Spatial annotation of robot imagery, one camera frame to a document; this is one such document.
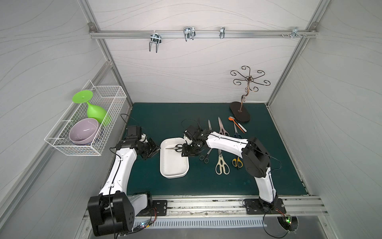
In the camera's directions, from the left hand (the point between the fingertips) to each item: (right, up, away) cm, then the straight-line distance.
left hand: (159, 148), depth 81 cm
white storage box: (+6, -12, +8) cm, 15 cm away
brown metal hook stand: (+55, +22, +34) cm, 68 cm away
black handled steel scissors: (+30, +10, +26) cm, 41 cm away
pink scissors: (+39, +7, +23) cm, 46 cm away
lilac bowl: (-28, +11, -19) cm, 35 cm away
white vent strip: (+21, -34, -10) cm, 41 cm away
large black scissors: (+22, +9, +23) cm, 34 cm away
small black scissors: (+26, -9, +10) cm, 30 cm away
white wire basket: (-27, +27, -1) cm, 38 cm away
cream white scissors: (+36, -12, +8) cm, 39 cm away
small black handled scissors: (+9, -3, +14) cm, 17 cm away
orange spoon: (+48, +15, +31) cm, 59 cm away
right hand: (+13, -5, +6) cm, 15 cm away
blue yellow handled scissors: (+49, +5, +21) cm, 53 cm away
